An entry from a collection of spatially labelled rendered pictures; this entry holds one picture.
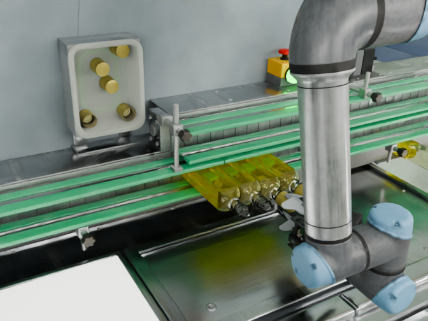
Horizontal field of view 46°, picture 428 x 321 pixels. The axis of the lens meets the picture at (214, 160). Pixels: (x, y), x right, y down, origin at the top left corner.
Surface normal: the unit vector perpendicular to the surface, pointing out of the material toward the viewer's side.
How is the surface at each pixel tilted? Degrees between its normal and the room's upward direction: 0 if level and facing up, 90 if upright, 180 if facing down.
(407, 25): 18
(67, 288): 90
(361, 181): 90
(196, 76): 0
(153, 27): 0
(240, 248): 90
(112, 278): 90
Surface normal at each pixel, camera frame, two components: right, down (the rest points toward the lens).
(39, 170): 0.03, -0.90
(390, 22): 0.44, 0.52
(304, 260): -0.90, 0.22
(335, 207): 0.19, 0.28
